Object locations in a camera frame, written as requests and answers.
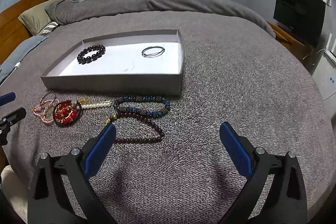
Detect black television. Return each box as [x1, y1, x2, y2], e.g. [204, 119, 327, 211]
[273, 0, 326, 48]

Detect blue bead bracelet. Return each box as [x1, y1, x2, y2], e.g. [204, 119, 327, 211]
[112, 95, 172, 119]

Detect large black bead bracelet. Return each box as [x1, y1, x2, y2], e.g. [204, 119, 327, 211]
[76, 44, 106, 65]

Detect olive green pillow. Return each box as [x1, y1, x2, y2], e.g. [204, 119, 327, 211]
[18, 0, 62, 36]

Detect white appliance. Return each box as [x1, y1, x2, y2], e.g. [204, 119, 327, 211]
[312, 50, 336, 119]

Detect grey shallow cardboard tray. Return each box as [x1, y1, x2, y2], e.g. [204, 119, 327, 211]
[41, 30, 184, 96]

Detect pink braided cord bracelet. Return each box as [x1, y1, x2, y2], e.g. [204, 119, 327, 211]
[31, 91, 63, 124]

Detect grey bed cover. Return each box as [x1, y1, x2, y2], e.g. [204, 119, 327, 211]
[1, 11, 335, 223]

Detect grey folded duvet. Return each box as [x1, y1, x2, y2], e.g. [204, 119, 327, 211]
[45, 0, 276, 38]

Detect dark red bead bracelet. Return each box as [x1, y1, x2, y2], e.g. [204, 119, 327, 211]
[105, 111, 166, 144]

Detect wooden headboard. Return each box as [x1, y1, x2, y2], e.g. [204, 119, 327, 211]
[0, 0, 49, 63]

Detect wooden tv stand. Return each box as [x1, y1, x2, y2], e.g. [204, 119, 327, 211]
[268, 22, 313, 67]

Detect red bead gold charm bracelet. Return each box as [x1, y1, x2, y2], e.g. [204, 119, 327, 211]
[52, 99, 83, 127]

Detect white pearl bracelet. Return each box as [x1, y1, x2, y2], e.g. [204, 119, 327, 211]
[80, 99, 113, 110]

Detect blue blanket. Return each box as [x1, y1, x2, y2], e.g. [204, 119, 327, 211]
[1, 35, 48, 83]

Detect striped pillow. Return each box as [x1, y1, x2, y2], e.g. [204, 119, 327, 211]
[38, 21, 59, 36]

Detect silver bangle bracelet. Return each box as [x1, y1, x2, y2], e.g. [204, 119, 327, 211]
[140, 45, 166, 58]

